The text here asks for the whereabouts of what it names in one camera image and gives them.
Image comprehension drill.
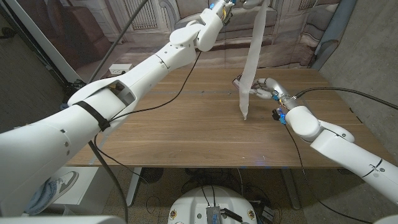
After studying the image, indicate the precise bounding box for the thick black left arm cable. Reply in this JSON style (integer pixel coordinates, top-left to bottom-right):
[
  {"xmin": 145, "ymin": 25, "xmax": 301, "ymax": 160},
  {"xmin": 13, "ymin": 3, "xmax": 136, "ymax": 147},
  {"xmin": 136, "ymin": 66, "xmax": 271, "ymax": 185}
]
[{"xmin": 88, "ymin": 0, "xmax": 149, "ymax": 224}]

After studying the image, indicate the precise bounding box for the white table leg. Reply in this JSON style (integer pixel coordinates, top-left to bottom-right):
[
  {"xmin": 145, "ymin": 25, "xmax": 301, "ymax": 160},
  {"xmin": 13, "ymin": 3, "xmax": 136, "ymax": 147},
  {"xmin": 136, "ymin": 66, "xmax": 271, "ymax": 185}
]
[
  {"xmin": 124, "ymin": 167, "xmax": 142, "ymax": 208},
  {"xmin": 281, "ymin": 169, "xmax": 302, "ymax": 210}
]

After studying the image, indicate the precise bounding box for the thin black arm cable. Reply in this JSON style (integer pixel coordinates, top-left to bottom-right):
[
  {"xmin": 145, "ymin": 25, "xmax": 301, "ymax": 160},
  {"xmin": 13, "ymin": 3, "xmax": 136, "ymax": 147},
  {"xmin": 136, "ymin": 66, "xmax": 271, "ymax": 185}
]
[
  {"xmin": 93, "ymin": 51, "xmax": 203, "ymax": 187},
  {"xmin": 283, "ymin": 123, "xmax": 376, "ymax": 224}
]

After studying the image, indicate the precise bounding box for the purple Jell-O box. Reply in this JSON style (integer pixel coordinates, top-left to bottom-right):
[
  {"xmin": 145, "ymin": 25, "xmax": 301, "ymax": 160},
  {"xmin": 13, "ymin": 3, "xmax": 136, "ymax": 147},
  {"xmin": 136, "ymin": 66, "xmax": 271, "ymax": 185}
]
[{"xmin": 232, "ymin": 73, "xmax": 244, "ymax": 89}]

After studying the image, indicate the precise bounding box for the grey finned electronics box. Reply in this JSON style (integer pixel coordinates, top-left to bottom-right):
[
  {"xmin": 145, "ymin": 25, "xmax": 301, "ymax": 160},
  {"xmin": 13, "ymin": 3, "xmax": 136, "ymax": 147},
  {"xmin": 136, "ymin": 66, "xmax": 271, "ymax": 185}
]
[{"xmin": 206, "ymin": 206, "xmax": 222, "ymax": 224}]

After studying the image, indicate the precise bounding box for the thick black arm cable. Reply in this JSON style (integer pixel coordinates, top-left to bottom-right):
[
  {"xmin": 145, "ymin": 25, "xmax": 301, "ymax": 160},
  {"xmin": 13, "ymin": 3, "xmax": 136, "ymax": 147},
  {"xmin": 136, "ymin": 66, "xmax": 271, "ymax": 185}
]
[
  {"xmin": 88, "ymin": 0, "xmax": 149, "ymax": 224},
  {"xmin": 294, "ymin": 86, "xmax": 398, "ymax": 110}
]

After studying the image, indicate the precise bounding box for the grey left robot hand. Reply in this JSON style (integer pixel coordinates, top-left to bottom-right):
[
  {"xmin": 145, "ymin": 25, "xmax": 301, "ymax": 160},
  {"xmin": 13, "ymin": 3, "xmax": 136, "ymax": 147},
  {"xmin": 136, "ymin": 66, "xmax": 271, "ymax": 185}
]
[{"xmin": 229, "ymin": 0, "xmax": 266, "ymax": 9}]

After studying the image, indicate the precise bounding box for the black round fan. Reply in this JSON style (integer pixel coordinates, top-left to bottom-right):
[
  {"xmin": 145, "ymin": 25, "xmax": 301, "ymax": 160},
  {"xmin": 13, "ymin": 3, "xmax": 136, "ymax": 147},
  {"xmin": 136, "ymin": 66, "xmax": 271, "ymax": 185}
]
[{"xmin": 139, "ymin": 167, "xmax": 164, "ymax": 185}]

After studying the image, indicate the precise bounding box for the white slanted beam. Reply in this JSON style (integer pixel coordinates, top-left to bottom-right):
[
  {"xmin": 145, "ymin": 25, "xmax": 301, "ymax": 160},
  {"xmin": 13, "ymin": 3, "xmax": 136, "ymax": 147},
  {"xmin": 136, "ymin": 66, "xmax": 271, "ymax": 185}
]
[{"xmin": 5, "ymin": 0, "xmax": 94, "ymax": 84}]

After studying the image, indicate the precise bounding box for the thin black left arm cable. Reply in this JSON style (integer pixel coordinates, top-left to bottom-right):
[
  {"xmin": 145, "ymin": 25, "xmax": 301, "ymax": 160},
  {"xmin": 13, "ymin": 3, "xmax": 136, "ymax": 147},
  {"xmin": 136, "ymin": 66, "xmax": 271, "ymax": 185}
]
[{"xmin": 93, "ymin": 51, "xmax": 203, "ymax": 187}]

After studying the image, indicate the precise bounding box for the blue grey rolled fabric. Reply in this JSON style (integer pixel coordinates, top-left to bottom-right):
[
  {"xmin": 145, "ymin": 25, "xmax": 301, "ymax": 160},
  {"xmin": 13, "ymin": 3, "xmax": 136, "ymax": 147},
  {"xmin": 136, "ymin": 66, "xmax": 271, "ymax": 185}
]
[{"xmin": 310, "ymin": 0, "xmax": 358, "ymax": 71}]

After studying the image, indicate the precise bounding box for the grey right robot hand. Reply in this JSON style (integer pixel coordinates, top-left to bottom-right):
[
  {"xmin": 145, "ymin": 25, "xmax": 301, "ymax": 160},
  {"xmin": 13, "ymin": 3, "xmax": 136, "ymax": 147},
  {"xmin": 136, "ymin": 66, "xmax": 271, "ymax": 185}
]
[{"xmin": 248, "ymin": 77, "xmax": 299, "ymax": 110}]

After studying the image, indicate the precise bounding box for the white bandage strip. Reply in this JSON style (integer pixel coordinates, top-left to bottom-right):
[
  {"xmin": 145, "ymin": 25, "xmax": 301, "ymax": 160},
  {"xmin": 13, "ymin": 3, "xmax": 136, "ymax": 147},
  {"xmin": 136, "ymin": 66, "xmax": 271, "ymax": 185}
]
[{"xmin": 238, "ymin": 0, "xmax": 271, "ymax": 121}]

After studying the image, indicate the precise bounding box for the black tangled cable pile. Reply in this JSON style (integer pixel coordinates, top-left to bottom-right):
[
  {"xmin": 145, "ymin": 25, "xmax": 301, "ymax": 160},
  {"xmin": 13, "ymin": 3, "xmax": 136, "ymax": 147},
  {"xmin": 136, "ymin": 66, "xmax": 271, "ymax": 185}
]
[{"xmin": 63, "ymin": 79, "xmax": 91, "ymax": 100}]

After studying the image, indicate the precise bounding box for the small power adapter box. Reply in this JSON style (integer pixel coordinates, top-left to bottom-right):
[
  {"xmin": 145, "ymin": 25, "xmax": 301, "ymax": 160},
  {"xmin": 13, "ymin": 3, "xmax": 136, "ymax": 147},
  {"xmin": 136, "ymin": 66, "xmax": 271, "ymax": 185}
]
[{"xmin": 260, "ymin": 206, "xmax": 276, "ymax": 222}]

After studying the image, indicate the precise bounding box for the person in blue jeans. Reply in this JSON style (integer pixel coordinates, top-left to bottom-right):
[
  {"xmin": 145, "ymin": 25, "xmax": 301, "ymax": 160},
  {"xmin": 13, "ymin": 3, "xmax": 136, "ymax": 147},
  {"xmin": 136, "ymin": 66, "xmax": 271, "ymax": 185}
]
[{"xmin": 23, "ymin": 170, "xmax": 80, "ymax": 216}]

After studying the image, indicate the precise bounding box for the white power strip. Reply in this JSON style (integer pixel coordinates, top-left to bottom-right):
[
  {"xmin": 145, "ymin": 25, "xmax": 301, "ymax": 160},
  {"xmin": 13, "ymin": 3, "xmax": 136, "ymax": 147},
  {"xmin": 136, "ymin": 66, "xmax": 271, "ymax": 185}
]
[{"xmin": 108, "ymin": 63, "xmax": 134, "ymax": 75}]

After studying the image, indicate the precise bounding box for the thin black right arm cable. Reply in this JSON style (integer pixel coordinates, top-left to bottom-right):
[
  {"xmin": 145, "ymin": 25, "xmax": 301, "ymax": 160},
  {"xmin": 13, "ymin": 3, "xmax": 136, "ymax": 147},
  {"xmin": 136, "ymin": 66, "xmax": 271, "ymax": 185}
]
[{"xmin": 283, "ymin": 123, "xmax": 376, "ymax": 224}]

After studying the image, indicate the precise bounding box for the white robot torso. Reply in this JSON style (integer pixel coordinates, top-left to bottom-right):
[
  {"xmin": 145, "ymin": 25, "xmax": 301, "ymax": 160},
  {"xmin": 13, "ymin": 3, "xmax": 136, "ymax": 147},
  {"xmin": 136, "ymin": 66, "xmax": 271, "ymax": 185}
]
[{"xmin": 167, "ymin": 185, "xmax": 259, "ymax": 224}]

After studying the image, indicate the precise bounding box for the printed sofa room backdrop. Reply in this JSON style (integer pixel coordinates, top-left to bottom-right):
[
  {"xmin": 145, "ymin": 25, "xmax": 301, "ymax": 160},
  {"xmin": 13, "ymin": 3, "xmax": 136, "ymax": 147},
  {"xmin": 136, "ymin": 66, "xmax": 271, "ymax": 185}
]
[{"xmin": 17, "ymin": 0, "xmax": 343, "ymax": 83}]

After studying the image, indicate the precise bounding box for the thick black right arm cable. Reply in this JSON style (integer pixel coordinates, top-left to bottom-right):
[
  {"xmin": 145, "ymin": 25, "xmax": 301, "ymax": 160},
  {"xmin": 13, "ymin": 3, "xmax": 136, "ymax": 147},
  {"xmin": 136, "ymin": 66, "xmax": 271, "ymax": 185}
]
[{"xmin": 294, "ymin": 86, "xmax": 398, "ymax": 110}]

